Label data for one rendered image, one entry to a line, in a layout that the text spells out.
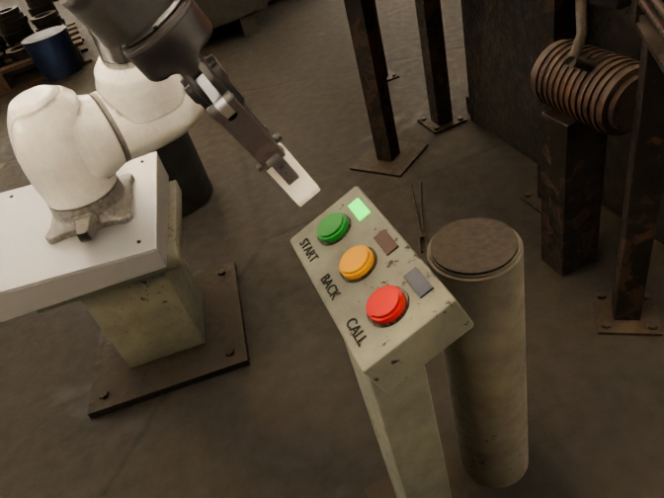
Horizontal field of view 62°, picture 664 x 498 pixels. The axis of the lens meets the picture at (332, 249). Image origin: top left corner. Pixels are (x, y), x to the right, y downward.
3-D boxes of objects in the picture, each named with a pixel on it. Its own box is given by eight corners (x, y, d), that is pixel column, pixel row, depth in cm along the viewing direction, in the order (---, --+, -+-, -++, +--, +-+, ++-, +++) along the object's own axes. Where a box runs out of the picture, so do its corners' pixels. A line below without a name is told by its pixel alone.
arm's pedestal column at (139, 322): (91, 419, 132) (15, 334, 113) (107, 308, 164) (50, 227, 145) (250, 365, 134) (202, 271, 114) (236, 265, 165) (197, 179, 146)
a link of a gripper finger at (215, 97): (194, 47, 48) (203, 62, 44) (233, 92, 52) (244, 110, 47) (174, 65, 49) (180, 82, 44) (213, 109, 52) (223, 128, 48)
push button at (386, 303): (398, 286, 56) (389, 276, 55) (416, 310, 53) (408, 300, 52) (367, 310, 56) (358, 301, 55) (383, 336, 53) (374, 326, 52)
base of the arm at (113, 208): (43, 257, 112) (30, 237, 108) (57, 197, 129) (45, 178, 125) (132, 232, 114) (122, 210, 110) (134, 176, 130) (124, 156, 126)
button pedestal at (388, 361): (434, 442, 107) (376, 176, 69) (507, 561, 89) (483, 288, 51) (360, 478, 105) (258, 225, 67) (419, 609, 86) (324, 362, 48)
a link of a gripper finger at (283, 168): (268, 139, 56) (276, 151, 53) (296, 172, 59) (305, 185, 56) (257, 149, 56) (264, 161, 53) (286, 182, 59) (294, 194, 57)
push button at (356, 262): (369, 247, 62) (361, 237, 61) (383, 267, 59) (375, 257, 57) (341, 269, 62) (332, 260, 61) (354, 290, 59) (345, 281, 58)
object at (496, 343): (503, 418, 108) (487, 204, 76) (542, 469, 98) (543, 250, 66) (449, 445, 106) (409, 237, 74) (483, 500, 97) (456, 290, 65)
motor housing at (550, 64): (571, 235, 142) (581, 26, 109) (637, 285, 125) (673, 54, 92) (528, 255, 140) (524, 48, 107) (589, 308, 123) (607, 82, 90)
